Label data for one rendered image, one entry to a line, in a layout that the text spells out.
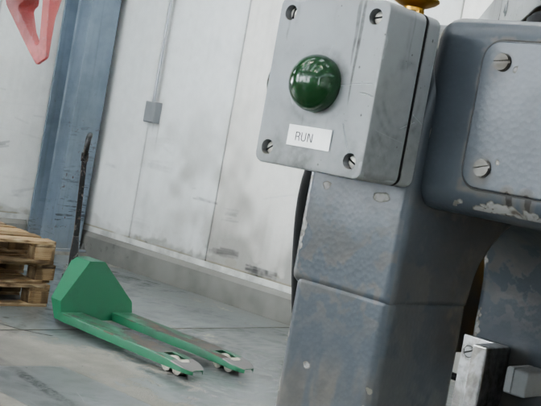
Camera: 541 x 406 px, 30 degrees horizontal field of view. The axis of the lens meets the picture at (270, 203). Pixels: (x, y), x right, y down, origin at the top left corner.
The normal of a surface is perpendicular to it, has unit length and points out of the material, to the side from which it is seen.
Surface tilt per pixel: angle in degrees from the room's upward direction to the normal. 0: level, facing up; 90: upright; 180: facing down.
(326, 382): 90
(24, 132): 90
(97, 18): 90
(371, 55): 90
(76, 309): 75
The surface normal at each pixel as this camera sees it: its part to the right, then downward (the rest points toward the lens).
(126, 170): -0.68, -0.08
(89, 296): 0.73, -0.09
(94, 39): 0.71, 0.16
